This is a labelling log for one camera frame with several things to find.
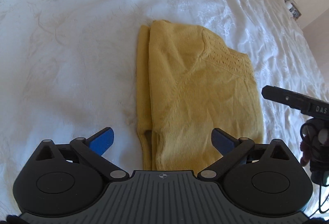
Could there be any yellow knit sweater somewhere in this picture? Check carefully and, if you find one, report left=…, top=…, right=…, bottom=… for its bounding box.
left=136, top=20, right=264, bottom=173

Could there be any gloved right hand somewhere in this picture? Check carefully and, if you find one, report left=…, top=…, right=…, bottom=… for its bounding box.
left=300, top=118, right=328, bottom=187

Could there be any black cable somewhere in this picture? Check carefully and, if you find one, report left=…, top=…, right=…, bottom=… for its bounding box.
left=309, top=182, right=329, bottom=219

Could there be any photo frame right nightstand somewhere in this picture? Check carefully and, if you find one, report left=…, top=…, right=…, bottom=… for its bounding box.
left=289, top=6, right=301, bottom=20

